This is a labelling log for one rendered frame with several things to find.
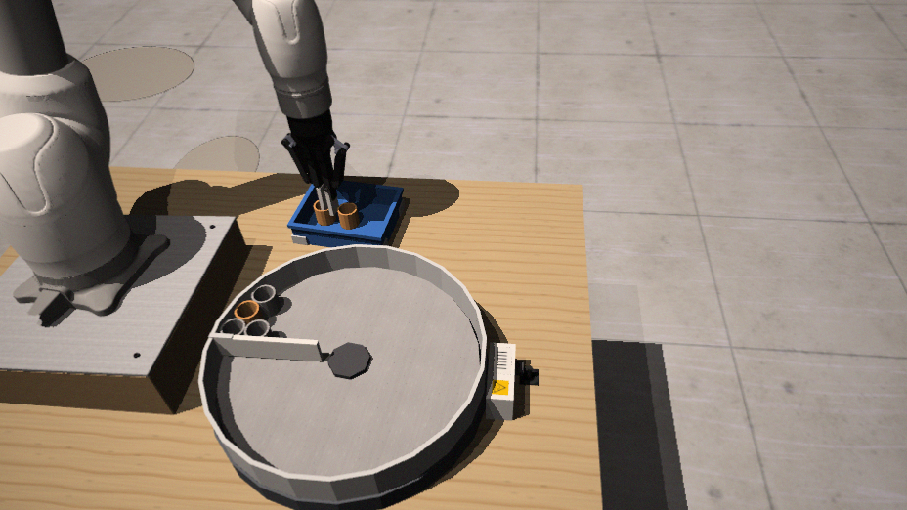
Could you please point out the bronze bushing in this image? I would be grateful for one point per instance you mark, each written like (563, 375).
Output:
(348, 215)
(323, 216)
(248, 311)

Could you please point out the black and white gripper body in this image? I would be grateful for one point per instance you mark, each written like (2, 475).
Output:
(319, 127)

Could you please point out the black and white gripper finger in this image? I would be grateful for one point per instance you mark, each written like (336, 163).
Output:
(332, 177)
(306, 163)

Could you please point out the grey metal bushing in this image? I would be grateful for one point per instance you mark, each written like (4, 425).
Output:
(267, 299)
(233, 326)
(258, 327)

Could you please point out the blue plastic crate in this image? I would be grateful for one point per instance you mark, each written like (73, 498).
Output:
(379, 208)

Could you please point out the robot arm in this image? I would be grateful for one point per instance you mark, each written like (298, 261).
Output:
(58, 209)

